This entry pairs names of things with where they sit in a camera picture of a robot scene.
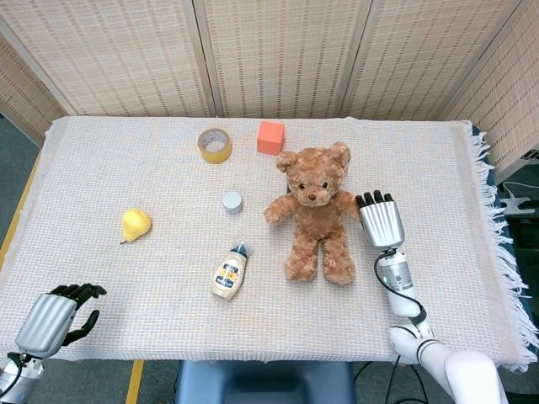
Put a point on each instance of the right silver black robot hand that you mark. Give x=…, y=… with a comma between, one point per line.
x=381, y=223

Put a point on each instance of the mayonnaise squeeze bottle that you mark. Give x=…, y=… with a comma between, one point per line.
x=229, y=275

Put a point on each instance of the orange foam cube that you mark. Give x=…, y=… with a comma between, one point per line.
x=270, y=139

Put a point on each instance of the yellow pear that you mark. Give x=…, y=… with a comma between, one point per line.
x=135, y=225

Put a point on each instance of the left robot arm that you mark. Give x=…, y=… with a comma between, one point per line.
x=12, y=379

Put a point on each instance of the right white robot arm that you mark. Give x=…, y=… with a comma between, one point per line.
x=398, y=278

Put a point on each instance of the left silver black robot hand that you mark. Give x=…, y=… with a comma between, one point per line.
x=44, y=324

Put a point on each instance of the beige woven fringed tablecloth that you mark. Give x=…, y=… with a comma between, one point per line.
x=126, y=177

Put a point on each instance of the yellow packing tape roll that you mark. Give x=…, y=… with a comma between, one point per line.
x=215, y=155

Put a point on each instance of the small grey round cap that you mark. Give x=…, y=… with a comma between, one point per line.
x=232, y=203

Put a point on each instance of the brown teddy bear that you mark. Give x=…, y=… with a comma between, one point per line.
x=316, y=227

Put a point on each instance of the woven folding screen panel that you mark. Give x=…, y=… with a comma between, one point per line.
x=21, y=92
x=421, y=54
x=286, y=54
x=505, y=105
x=105, y=54

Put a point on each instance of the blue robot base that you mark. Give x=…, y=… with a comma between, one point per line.
x=261, y=383

